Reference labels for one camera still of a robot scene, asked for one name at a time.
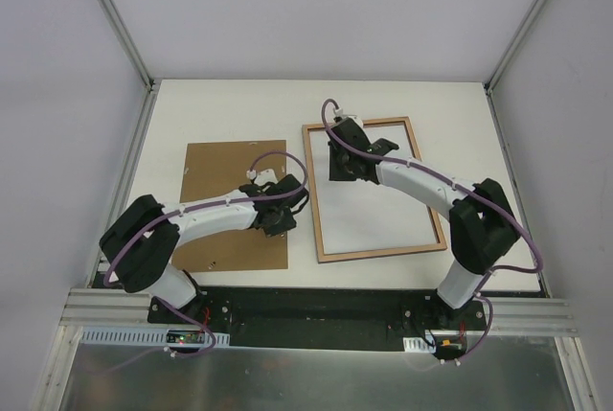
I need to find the left white cable duct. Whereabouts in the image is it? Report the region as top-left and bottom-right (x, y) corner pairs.
(81, 328), (230, 348)

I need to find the right aluminium corner post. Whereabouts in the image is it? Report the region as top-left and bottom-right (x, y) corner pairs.
(483, 0), (550, 96)

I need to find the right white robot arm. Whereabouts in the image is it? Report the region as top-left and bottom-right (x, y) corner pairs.
(327, 117), (520, 330)

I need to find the white cable duct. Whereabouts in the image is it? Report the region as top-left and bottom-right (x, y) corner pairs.
(402, 337), (437, 354)
(81, 328), (230, 348)

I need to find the right white cable duct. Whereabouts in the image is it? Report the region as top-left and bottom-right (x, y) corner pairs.
(402, 337), (437, 354)

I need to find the brown cardboard backing board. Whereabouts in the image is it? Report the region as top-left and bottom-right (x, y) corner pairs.
(173, 140), (288, 274)

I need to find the left aluminium corner post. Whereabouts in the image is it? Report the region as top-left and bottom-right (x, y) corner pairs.
(97, 0), (155, 90)

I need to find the aluminium front rail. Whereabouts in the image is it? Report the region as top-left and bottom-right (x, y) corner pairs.
(32, 288), (599, 410)

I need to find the blue wooden picture frame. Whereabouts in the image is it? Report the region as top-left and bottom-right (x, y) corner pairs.
(301, 116), (448, 265)

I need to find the aluminium corner post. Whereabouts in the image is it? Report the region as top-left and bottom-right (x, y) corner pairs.
(97, 0), (155, 90)
(483, 0), (550, 96)

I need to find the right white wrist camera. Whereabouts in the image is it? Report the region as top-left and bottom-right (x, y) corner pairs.
(333, 106), (364, 127)

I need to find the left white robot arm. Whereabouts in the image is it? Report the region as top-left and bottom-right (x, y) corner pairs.
(99, 171), (309, 324)

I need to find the pier landscape photo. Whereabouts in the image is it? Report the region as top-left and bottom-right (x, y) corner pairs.
(308, 124), (441, 255)

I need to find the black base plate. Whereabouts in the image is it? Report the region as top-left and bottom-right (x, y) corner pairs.
(148, 286), (487, 352)

